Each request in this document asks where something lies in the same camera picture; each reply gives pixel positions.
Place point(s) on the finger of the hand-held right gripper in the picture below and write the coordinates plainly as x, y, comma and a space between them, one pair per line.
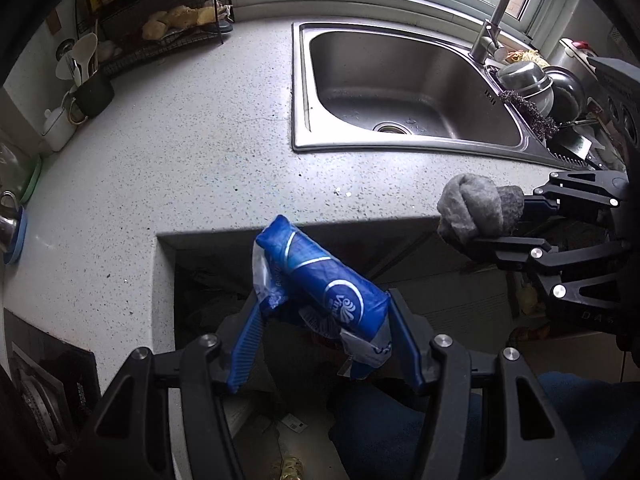
542, 206
510, 251

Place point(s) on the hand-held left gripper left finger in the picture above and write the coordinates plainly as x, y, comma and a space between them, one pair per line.
245, 350

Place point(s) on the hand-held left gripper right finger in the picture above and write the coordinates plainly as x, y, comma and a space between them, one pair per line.
405, 340

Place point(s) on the grey cloth rag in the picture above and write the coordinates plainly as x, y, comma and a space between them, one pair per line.
475, 205

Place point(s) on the blue plastic packet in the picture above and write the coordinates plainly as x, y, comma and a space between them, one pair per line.
320, 280

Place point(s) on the yellow bag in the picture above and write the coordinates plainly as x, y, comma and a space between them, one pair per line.
526, 296

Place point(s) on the white paper scrap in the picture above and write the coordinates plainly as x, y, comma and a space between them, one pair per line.
295, 425

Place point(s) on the blue jeans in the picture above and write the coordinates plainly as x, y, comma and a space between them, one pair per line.
380, 430

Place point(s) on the dark steel wool scourer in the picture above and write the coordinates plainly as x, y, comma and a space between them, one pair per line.
530, 112

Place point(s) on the yellow cooking oil bottle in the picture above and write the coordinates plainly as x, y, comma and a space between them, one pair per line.
292, 466

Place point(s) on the steel bowl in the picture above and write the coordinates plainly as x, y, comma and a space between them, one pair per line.
525, 80

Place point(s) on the steel sink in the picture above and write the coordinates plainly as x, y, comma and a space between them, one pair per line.
400, 85

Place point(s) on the steel faucet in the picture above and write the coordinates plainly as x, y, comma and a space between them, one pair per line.
492, 15

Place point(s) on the blue dish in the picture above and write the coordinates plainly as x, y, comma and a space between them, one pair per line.
19, 240

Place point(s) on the white lidded jar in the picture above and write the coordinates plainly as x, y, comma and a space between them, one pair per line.
57, 127

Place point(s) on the dark green utensil mug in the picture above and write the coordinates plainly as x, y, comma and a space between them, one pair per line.
95, 95

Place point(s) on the glass jar on green tray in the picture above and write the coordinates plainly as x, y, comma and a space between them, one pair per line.
10, 160

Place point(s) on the white ladle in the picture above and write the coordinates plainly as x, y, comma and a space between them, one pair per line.
65, 67

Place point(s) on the small ginger root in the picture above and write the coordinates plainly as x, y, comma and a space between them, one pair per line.
155, 25

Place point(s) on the large ginger root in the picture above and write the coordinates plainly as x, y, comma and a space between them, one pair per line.
192, 15

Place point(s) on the white rice paddle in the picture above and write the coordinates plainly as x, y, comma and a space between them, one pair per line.
87, 45

